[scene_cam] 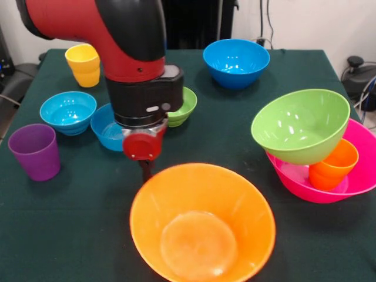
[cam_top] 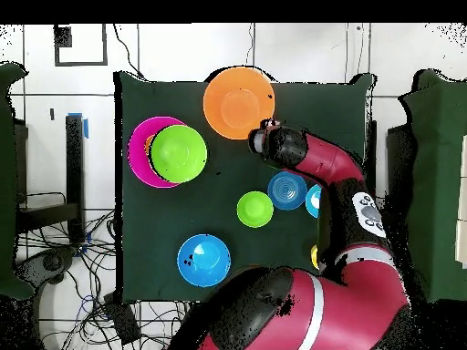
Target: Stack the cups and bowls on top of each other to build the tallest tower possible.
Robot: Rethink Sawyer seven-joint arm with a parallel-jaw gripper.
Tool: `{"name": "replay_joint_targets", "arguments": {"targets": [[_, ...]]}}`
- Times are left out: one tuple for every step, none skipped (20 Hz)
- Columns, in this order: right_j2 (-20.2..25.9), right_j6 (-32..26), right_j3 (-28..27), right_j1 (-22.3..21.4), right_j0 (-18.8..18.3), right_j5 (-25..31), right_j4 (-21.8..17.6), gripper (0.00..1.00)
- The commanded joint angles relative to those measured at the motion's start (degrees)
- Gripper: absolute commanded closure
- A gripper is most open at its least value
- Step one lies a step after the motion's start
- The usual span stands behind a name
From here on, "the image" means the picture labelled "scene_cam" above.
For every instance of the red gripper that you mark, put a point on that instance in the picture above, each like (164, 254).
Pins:
(142, 147)

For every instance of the black computer tower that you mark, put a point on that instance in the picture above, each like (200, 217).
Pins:
(6, 58)

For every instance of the purple cup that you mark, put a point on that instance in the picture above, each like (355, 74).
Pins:
(35, 155)

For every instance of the small light blue bowl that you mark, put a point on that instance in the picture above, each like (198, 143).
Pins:
(69, 113)

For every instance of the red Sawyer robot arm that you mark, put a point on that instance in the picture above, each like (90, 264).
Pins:
(132, 44)

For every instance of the dark green tablecloth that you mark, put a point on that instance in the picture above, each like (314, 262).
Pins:
(88, 220)

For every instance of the dark blue bowl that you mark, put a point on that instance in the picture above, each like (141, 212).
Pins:
(105, 132)

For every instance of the orange cup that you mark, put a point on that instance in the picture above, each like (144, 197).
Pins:
(332, 173)

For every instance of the large pink bowl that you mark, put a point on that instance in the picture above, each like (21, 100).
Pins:
(361, 176)

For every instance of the yellow cup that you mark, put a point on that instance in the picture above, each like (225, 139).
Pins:
(82, 67)

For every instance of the small green bowl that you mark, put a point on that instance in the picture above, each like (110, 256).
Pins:
(185, 108)

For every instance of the medium blue bowl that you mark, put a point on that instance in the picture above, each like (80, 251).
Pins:
(235, 64)

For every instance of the black power plug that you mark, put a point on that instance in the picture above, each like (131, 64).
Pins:
(260, 43)

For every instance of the large orange bowl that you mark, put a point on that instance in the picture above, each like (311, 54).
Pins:
(205, 199)

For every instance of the large green bowl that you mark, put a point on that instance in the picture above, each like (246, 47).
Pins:
(299, 126)

